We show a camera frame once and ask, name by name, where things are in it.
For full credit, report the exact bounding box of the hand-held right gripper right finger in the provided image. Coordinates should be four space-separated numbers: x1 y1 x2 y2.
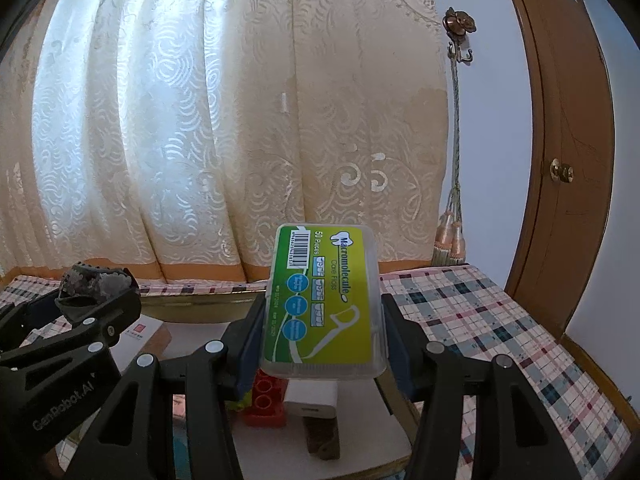
380 292 571 480

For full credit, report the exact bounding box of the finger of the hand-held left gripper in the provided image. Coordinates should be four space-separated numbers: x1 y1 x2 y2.
0 280 142 367
0 287 68 346

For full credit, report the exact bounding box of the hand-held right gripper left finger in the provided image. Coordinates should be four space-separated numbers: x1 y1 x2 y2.
75 295 268 480

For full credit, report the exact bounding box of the white box with red label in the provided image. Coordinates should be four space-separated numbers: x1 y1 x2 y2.
107 317 171 376

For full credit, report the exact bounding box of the dark grey lumpy object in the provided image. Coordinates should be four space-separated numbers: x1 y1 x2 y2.
59 261 135 318

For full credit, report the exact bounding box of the red building block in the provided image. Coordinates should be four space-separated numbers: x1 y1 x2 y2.
243 367 288 428

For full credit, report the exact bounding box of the gold tin box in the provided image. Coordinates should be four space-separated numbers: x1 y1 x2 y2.
135 290 426 480

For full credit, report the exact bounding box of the green dental floss box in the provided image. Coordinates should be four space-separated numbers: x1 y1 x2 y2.
259 223 390 378

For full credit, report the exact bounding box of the dark brown block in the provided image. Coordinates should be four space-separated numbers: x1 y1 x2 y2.
302 416 342 458

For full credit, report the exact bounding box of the white paper sheet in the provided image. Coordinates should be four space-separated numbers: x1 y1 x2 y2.
165 322 413 471

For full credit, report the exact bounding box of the cream patterned curtain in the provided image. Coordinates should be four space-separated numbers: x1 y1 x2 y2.
0 0 451 286

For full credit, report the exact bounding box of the brass door knob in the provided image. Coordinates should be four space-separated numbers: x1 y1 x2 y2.
549 157 576 183

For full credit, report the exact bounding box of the brown wooden door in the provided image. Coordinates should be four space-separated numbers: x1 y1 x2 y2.
500 0 618 343

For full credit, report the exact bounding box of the bronze flower curtain hook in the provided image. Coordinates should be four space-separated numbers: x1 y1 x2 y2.
442 7 476 67

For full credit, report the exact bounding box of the tasselled curtain tieback rope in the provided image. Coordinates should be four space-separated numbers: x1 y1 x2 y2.
431 57 468 266

